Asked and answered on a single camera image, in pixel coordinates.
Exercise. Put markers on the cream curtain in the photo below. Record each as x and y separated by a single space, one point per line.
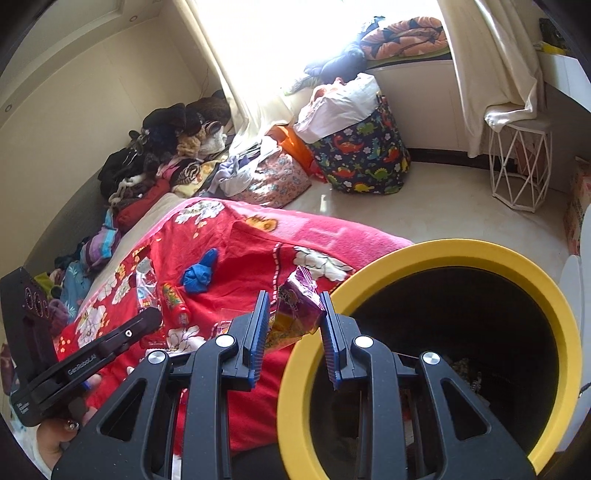
494 69
249 92

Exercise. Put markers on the purple snack packet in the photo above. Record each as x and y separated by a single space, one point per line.
300 304

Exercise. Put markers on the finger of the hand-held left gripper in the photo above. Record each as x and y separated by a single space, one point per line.
131 330

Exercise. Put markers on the pile of clothes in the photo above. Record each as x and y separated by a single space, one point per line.
157 152

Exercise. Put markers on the white dressing table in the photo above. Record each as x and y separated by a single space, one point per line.
568 78

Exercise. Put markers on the dark bag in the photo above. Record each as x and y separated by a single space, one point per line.
550 32

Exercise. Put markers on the red candy tube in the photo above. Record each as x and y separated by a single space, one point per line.
175 302

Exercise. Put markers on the person's left hand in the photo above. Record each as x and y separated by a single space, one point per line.
60 438

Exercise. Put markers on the blue crumpled cloth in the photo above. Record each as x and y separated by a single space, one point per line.
198 274

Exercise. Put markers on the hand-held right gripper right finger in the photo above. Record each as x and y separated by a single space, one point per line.
330 350

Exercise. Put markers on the dark clothes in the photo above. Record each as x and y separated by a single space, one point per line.
341 60

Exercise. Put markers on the yellow rimmed black bin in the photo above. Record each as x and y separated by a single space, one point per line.
425 258

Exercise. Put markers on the beige bed sheet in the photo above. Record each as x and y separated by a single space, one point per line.
134 240

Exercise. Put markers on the dinosaur print laundry basket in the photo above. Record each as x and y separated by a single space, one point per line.
364 157

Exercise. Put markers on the pink printed cardboard box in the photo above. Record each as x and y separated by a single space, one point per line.
579 203

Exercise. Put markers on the white chair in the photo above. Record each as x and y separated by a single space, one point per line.
577 286

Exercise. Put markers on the small clear pink wrapper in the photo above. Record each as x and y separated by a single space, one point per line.
222 330

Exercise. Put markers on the orange patterned blanket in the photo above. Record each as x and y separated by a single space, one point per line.
406 37

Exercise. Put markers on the lavender and white clothes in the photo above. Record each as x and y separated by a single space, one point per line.
240 168

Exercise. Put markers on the orange bag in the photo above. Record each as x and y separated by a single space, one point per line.
295 143

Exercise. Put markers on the floral fabric bag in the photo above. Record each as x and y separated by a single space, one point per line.
277 180

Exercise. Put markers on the white window bench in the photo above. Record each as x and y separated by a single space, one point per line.
425 101

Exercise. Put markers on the window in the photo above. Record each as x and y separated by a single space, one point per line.
323 32

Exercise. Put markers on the red floral blanket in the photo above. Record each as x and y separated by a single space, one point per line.
254 244

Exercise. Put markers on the clear plastic wrapper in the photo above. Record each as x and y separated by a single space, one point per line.
147 281

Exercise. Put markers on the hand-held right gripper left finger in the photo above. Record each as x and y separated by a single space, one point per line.
256 346

